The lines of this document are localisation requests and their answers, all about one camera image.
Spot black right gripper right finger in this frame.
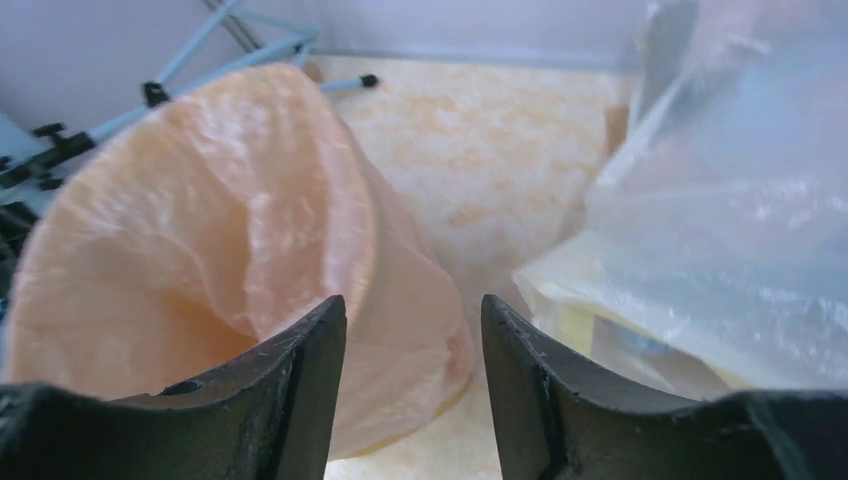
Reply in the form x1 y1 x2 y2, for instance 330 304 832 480
481 295 847 479

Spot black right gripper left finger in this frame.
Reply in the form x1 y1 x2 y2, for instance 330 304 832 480
1 295 347 480

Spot pink plastic trash bag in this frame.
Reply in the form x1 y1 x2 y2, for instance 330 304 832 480
4 64 474 459

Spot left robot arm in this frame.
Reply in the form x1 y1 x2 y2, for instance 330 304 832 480
1 201 38 299

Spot large yellow translucent bag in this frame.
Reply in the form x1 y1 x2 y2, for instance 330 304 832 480
514 1 847 400

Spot small wooden block back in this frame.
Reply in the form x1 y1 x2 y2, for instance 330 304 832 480
604 105 630 157

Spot light blue tripod stand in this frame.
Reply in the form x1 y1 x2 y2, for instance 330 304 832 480
0 0 380 193

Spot grey corner frame post left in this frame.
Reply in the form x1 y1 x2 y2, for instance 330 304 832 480
200 0 265 53

